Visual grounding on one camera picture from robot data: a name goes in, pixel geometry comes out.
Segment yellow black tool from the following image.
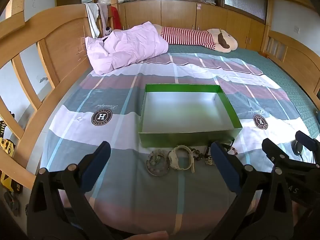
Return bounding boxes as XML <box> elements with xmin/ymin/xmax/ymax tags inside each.
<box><xmin>0</xmin><ymin>120</ymin><xmax>23</xmax><ymax>193</ymax></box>

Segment dark beaded bracelet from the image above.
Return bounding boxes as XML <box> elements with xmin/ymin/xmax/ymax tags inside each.
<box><xmin>191</xmin><ymin>147</ymin><xmax>208</xmax><ymax>161</ymax></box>

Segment grey metal bangle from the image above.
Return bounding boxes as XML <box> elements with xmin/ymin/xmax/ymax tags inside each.
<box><xmin>146</xmin><ymin>155</ymin><xmax>171</xmax><ymax>178</ymax></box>

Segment dusty pink hanging garment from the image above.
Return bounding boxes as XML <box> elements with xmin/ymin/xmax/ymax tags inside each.
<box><xmin>97</xmin><ymin>3</ymin><xmax>111</xmax><ymax>34</ymax></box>

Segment green cardboard box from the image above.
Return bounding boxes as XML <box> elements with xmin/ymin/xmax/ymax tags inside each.
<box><xmin>138</xmin><ymin>84</ymin><xmax>243</xmax><ymax>148</ymax></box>

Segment wooden footboard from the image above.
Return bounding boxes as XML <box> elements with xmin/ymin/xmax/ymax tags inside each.
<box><xmin>260</xmin><ymin>26</ymin><xmax>320</xmax><ymax>93</ymax></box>

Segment red cloth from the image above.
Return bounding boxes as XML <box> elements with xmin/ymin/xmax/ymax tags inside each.
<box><xmin>110</xmin><ymin>6</ymin><xmax>122</xmax><ymax>30</ymax></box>

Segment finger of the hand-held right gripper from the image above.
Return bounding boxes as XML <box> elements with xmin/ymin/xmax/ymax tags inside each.
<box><xmin>296</xmin><ymin>130</ymin><xmax>320</xmax><ymax>152</ymax></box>
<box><xmin>262</xmin><ymin>138</ymin><xmax>290</xmax><ymax>169</ymax></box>

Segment wooden headboard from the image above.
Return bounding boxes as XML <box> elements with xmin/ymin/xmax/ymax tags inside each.
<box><xmin>0</xmin><ymin>4</ymin><xmax>100</xmax><ymax>188</ymax></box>

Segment clear beaded bracelet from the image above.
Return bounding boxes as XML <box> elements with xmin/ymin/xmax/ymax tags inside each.
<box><xmin>149</xmin><ymin>150</ymin><xmax>168</xmax><ymax>168</ymax></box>

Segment beige wrist watch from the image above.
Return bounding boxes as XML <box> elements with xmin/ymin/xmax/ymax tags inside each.
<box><xmin>168</xmin><ymin>145</ymin><xmax>195</xmax><ymax>173</ymax></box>

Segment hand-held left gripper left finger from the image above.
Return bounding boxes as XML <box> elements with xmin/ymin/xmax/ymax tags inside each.
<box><xmin>27</xmin><ymin>141</ymin><xmax>111</xmax><ymax>240</ymax></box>

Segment striped printed bed sheet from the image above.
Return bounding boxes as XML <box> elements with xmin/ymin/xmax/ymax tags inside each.
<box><xmin>40</xmin><ymin>52</ymin><xmax>317</xmax><ymax>235</ymax></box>

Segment pink quilt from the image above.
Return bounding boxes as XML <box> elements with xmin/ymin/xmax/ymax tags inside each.
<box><xmin>84</xmin><ymin>21</ymin><xmax>169</xmax><ymax>75</ymax></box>

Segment white grey hanging garment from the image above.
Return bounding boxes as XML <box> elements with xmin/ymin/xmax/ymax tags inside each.
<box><xmin>85</xmin><ymin>3</ymin><xmax>101</xmax><ymax>38</ymax></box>

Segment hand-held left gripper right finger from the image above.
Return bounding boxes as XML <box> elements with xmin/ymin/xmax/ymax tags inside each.
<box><xmin>205</xmin><ymin>141</ymin><xmax>300</xmax><ymax>240</ymax></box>

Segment striped plush toy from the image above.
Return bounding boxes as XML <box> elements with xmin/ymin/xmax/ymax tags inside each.
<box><xmin>153</xmin><ymin>24</ymin><xmax>238</xmax><ymax>53</ymax></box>

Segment black round object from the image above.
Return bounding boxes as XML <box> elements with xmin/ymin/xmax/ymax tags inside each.
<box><xmin>291</xmin><ymin>141</ymin><xmax>304</xmax><ymax>159</ymax></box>

